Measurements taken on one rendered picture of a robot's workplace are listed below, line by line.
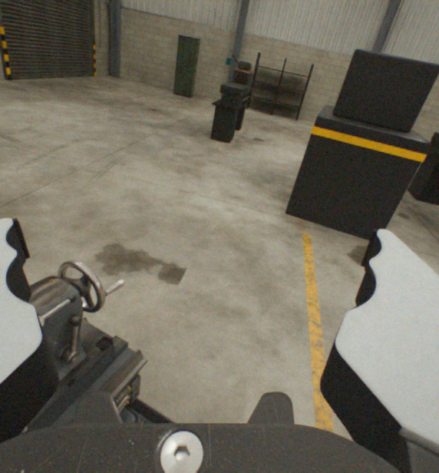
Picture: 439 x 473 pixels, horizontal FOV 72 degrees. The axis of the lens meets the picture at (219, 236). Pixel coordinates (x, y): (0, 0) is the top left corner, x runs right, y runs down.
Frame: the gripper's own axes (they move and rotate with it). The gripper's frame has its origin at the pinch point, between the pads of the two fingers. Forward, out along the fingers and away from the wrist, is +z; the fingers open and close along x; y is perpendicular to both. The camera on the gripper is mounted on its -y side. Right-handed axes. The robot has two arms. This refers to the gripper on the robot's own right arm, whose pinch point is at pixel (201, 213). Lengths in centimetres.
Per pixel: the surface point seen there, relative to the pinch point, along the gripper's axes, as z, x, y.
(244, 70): 786, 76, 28
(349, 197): 319, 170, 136
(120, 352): 47, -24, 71
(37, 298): 36, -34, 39
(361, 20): 1242, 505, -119
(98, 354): 40, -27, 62
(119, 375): 39, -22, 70
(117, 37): 1398, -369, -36
